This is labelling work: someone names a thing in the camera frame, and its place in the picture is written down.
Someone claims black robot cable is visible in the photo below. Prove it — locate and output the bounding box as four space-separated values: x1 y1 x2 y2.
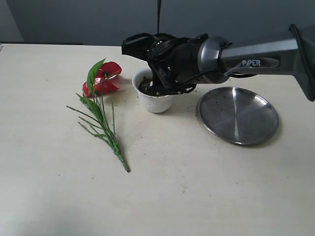
156 0 163 34

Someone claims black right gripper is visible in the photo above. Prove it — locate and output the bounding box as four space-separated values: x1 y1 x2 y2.
148 34 209 95

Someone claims round stainless steel plate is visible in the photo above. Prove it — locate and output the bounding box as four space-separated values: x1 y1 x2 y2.
196 87 280 146

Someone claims red artificial flower with stem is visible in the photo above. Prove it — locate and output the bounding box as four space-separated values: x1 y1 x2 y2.
66 59 131 173

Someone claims white scalloped flower pot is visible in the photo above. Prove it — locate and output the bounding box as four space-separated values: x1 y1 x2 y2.
132 68 175 114

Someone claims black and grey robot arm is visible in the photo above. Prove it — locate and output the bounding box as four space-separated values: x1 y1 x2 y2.
148 24 315 101

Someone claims clump of roots and soil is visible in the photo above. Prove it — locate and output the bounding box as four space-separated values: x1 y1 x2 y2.
138 77 170 97

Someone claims black wrist camera on gripper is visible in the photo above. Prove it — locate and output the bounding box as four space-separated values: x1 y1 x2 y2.
121 33 159 61

